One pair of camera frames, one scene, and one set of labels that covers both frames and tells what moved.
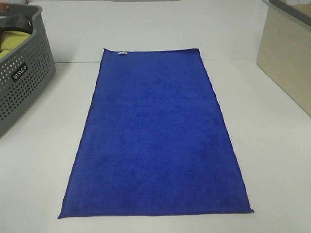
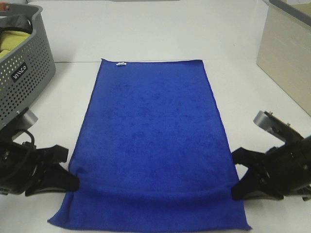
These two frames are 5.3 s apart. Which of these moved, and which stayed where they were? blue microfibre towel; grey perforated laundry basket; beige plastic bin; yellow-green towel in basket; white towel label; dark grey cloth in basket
Moved: white towel label; blue microfibre towel
Stayed: grey perforated laundry basket; dark grey cloth in basket; beige plastic bin; yellow-green towel in basket
